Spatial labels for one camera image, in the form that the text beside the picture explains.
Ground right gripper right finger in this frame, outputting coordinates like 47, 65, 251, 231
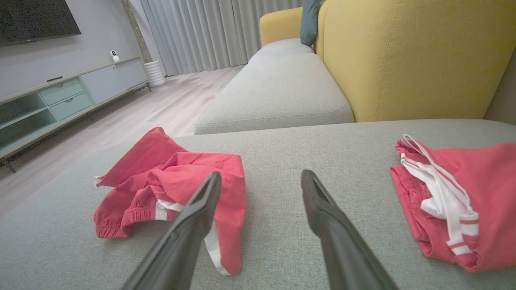
300, 169, 400, 290

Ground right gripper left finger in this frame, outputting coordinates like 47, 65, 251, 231
120, 171, 223, 290

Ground red mesh shorts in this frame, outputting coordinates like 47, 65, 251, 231
94, 126, 247, 277

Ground red white basketball jersey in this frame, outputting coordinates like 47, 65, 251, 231
389, 134, 516, 273

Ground grey sofa ottoman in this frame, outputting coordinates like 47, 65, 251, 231
0, 118, 516, 290

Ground grey sofa seat cushion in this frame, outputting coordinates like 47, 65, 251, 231
247, 38, 315, 65
194, 52, 356, 136

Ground white ribbed floor vase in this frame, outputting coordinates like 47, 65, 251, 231
144, 59, 167, 88

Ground pale green cabinet drawer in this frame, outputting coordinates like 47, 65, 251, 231
38, 77, 85, 106
49, 92, 94, 122

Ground pale green tv cabinet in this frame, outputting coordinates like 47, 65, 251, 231
0, 55, 152, 174

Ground yellow sofa backrest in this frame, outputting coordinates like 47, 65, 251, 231
314, 0, 516, 123

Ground grey pleated curtain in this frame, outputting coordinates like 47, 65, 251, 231
139, 0, 305, 77

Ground blue throw pillow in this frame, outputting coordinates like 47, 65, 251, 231
299, 0, 325, 46

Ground yellow sofa armrest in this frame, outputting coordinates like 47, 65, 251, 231
259, 6, 304, 47

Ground black flat television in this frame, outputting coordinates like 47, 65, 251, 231
0, 0, 82, 47

